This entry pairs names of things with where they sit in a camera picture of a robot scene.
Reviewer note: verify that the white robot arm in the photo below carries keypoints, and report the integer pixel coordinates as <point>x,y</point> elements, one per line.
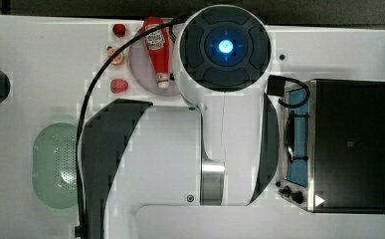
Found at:
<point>219,148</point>

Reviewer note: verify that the red strawberry near centre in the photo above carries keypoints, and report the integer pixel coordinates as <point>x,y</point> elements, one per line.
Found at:
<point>118,86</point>

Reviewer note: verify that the black toaster oven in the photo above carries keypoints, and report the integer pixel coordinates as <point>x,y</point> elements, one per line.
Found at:
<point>333,152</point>

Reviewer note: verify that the red strawberry near edge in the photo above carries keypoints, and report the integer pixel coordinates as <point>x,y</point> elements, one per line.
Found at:
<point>119,30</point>

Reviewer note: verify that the green perforated colander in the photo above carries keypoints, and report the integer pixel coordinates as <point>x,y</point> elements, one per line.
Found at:
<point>54,165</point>

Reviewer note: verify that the red ketchup bottle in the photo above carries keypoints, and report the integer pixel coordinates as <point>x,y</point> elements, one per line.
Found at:
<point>157,45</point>

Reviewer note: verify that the halved orange fruit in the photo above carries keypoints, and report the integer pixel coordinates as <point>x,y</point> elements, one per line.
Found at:
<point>118,59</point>

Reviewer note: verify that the grey oval plate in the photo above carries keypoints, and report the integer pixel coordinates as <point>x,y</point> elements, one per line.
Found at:
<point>143,71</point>

